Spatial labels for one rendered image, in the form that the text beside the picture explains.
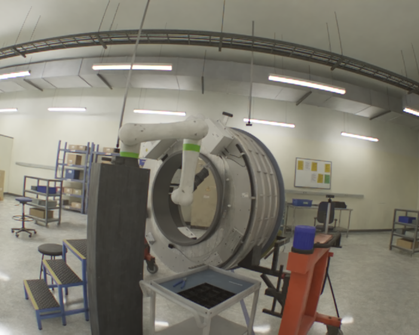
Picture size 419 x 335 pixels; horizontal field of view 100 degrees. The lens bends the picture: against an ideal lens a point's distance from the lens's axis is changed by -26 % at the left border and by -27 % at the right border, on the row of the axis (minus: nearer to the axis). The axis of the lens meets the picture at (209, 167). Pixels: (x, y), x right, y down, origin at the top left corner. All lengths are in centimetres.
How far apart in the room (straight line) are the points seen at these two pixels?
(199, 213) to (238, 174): 502
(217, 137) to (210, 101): 593
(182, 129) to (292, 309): 123
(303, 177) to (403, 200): 477
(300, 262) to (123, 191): 105
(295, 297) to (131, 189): 115
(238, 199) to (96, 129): 695
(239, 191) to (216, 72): 385
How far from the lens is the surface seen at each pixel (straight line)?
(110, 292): 159
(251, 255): 194
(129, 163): 150
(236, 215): 177
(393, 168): 1018
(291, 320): 156
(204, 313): 123
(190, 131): 139
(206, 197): 668
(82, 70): 618
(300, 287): 145
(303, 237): 130
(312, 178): 798
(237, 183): 177
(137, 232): 151
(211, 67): 535
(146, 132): 137
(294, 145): 785
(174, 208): 269
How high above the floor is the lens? 129
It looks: 4 degrees up
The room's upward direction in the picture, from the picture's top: 5 degrees clockwise
